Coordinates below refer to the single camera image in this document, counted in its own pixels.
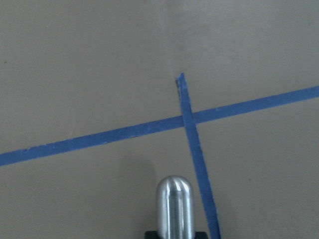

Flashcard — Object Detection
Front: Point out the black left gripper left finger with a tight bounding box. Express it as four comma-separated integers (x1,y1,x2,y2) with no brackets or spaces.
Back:
144,231,159,239

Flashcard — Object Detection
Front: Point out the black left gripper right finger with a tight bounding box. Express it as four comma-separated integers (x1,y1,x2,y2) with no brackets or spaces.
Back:
195,232,208,239

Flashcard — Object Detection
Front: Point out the black capped metal tube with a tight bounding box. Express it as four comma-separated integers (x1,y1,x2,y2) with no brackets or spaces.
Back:
156,175,195,239

